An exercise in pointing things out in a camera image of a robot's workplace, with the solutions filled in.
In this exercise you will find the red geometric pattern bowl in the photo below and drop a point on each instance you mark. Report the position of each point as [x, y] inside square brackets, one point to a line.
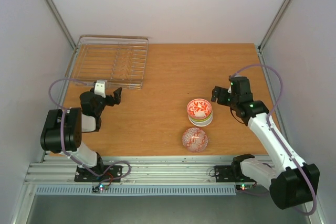
[195, 139]

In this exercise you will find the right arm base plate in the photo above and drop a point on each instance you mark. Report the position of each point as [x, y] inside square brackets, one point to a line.
[225, 174]

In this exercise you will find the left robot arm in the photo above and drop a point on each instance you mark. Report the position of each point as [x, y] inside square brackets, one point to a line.
[63, 129]

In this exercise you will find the right controller board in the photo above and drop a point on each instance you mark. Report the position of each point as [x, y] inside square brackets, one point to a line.
[244, 187]

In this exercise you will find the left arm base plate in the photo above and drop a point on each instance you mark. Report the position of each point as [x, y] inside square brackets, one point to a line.
[83, 175]

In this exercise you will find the green and white bowl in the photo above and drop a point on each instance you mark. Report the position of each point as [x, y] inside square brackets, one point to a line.
[201, 123]

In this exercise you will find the slotted grey cable duct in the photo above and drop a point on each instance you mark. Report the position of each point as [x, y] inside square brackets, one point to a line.
[137, 190]

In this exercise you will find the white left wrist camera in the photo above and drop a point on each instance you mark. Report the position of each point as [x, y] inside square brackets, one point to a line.
[100, 88]

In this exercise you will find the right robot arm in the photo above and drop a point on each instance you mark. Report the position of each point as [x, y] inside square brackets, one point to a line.
[291, 181]

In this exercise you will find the controller board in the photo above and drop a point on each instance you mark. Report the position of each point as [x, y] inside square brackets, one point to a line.
[100, 188]
[244, 187]

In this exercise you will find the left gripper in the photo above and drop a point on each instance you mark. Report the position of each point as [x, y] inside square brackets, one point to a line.
[117, 96]

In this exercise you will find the left controller board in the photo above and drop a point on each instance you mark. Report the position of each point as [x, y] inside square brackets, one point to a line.
[100, 188]

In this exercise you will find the chrome wire dish rack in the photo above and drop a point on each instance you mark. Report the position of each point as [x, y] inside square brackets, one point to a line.
[120, 60]

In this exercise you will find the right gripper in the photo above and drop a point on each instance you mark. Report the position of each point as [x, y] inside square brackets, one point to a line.
[223, 97]

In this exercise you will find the red floral pattern bowl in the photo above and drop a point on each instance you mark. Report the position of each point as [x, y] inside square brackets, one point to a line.
[199, 109]

